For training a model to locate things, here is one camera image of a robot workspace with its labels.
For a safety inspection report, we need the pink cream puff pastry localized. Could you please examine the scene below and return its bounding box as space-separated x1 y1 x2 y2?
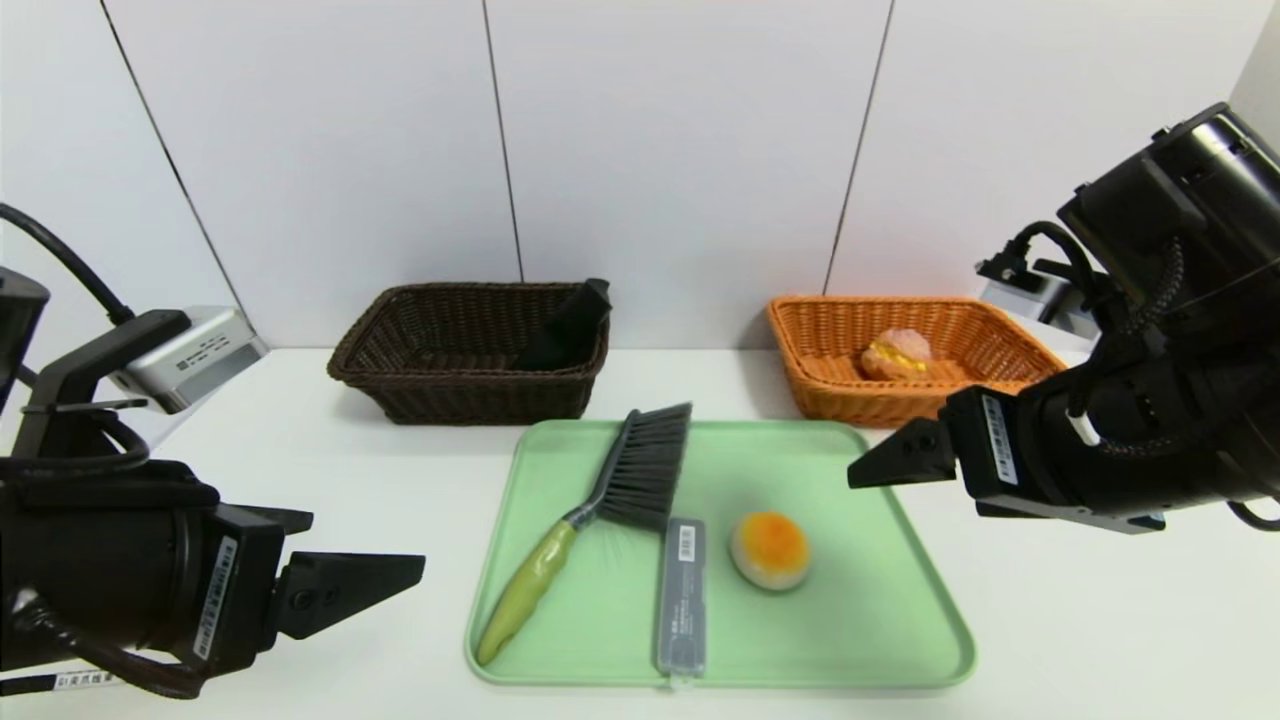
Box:
860 328 934 382

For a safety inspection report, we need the grey brush with green handle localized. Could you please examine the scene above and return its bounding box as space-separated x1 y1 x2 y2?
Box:
476 402 694 668

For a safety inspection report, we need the dark brown wicker basket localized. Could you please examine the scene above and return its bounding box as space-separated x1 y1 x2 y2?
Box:
326 281 611 426

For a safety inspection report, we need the orange wicker basket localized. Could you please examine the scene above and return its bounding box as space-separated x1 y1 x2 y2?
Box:
767 295 1069 429

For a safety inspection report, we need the black left camera cable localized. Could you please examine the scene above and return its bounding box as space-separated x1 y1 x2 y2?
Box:
0 203 136 326

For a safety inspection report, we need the slim transparent grey pen case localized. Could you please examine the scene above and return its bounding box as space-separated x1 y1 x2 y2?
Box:
656 517 709 691

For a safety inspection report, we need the white cable label tag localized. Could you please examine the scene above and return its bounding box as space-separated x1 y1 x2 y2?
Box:
0 668 113 695

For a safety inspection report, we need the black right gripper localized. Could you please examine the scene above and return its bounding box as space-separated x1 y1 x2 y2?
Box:
847 365 1219 535

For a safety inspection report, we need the black glasses case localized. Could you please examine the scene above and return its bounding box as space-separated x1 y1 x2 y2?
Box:
512 278 613 373

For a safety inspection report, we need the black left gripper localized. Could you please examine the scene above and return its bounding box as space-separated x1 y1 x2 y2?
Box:
0 477 427 679

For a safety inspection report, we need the light green plastic tray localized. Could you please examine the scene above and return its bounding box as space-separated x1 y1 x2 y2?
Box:
464 418 979 691

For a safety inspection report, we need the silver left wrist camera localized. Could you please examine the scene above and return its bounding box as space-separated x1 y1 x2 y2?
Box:
105 305 269 416

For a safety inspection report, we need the round egg yolk pastry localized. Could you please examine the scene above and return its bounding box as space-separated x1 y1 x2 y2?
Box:
729 511 812 592

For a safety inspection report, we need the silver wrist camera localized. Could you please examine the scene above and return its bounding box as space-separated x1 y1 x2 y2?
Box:
105 305 269 416
975 222 1106 339

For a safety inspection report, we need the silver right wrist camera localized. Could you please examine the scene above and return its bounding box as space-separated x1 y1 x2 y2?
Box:
975 222 1106 339

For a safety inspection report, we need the black braided left cable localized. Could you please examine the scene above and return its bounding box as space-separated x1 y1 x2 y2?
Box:
10 590 206 699

